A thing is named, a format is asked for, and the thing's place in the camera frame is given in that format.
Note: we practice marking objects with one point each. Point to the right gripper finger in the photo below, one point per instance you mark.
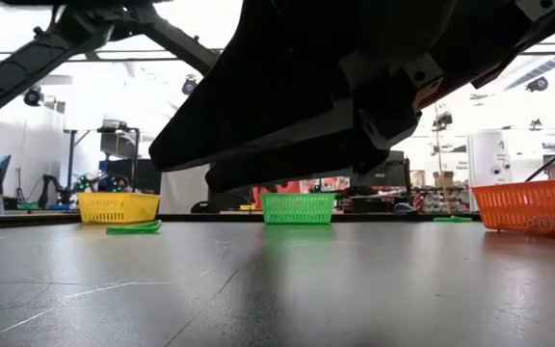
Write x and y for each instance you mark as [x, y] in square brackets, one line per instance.
[282, 166]
[268, 82]

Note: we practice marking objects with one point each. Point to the green rubber band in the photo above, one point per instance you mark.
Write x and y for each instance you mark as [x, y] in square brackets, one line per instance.
[133, 228]
[453, 219]

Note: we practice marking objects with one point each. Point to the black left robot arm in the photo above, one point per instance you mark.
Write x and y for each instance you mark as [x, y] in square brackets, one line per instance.
[41, 58]

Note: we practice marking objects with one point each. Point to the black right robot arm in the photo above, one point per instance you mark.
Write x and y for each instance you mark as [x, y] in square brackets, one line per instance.
[533, 45]

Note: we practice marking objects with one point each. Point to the black distant robot arm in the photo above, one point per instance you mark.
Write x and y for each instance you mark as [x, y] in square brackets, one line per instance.
[45, 185]

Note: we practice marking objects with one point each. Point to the red cloth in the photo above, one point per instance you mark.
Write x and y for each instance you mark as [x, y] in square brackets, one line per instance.
[287, 186]

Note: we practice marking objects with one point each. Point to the green plastic basket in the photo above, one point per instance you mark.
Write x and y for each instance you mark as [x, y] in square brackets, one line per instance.
[297, 208]

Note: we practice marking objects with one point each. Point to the black ceiling spotlight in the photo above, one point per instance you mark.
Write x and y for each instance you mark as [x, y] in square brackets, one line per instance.
[443, 120]
[190, 87]
[537, 84]
[34, 96]

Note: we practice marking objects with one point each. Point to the black rounded object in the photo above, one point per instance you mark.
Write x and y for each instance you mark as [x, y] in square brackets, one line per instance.
[204, 208]

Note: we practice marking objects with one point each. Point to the white panel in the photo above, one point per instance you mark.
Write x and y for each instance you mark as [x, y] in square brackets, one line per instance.
[183, 193]

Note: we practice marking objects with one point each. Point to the black monitor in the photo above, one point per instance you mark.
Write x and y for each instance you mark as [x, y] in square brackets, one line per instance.
[398, 173]

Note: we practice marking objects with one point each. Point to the white cabinet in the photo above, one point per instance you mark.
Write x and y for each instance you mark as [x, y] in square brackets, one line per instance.
[487, 154]

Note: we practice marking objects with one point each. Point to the cardboard box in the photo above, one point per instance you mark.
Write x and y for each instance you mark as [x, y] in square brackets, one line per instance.
[439, 180]

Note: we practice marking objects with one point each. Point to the yellow plastic basket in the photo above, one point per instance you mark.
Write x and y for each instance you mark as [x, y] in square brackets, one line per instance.
[118, 208]

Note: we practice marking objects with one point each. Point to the black diagonal rod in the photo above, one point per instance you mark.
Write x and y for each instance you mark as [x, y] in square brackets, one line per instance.
[554, 159]

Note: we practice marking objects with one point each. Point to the black distant stand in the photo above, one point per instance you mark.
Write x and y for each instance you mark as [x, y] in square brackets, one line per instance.
[71, 168]

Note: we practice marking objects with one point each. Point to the orange plastic basket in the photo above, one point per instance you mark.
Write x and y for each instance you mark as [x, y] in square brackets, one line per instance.
[533, 207]

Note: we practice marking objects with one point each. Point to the blue-screen monitor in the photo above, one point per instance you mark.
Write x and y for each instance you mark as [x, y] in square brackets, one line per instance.
[5, 164]

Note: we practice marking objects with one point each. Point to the black aluminium rig frame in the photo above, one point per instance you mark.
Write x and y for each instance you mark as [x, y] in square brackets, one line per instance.
[210, 218]

